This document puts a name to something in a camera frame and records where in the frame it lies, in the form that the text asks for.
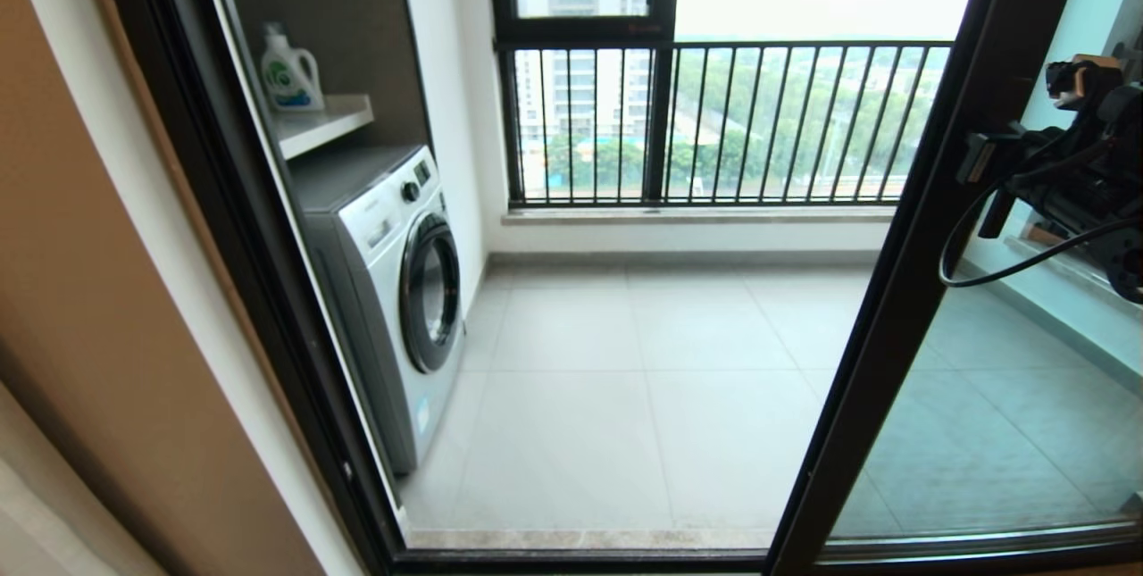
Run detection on dark framed sliding glass door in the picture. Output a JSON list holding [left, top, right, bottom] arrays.
[[763, 0, 1143, 576]]

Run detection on small stone window sill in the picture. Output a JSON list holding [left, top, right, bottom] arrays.
[[1005, 237, 1143, 327]]

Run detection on black metal balcony railing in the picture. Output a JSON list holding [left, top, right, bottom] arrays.
[[513, 40, 955, 206]]

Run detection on long grey stone window sill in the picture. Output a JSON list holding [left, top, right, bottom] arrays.
[[498, 205, 897, 227]]

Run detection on silver front-load washing machine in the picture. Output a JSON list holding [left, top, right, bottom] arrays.
[[288, 143, 465, 477]]

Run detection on dark brown cabinet panel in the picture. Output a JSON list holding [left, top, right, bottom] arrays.
[[210, 0, 430, 153]]

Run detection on white shelf board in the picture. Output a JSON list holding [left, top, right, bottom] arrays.
[[268, 94, 376, 162]]

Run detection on white laundry detergent bottle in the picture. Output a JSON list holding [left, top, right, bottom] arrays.
[[259, 22, 324, 113]]

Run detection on right wrist camera brown tape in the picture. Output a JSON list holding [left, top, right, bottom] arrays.
[[1045, 54, 1128, 126]]

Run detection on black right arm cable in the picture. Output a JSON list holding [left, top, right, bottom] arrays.
[[936, 183, 1143, 289]]

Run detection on dark window frame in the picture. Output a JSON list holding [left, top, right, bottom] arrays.
[[485, 0, 681, 206]]

